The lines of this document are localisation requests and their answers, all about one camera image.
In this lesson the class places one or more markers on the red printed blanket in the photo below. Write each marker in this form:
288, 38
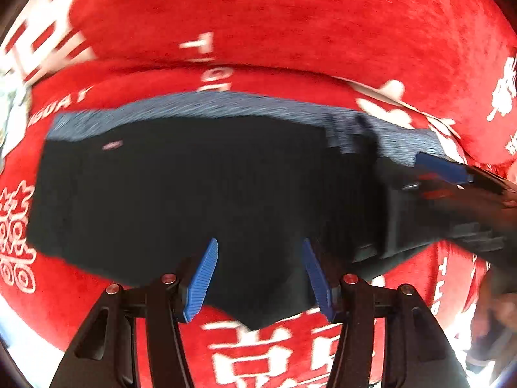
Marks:
282, 20

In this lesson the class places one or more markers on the black pants with blue stripe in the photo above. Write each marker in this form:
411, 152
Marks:
181, 194

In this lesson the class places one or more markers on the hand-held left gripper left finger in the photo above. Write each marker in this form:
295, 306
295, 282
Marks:
202, 279

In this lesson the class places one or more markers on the pile of floral clothes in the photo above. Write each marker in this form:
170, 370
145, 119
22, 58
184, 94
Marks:
10, 117

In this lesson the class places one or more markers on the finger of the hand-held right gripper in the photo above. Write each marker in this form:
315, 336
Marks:
442, 167

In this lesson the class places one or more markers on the person's right hand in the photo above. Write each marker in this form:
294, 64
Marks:
494, 303

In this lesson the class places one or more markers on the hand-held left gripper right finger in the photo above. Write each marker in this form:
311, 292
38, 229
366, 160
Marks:
319, 283

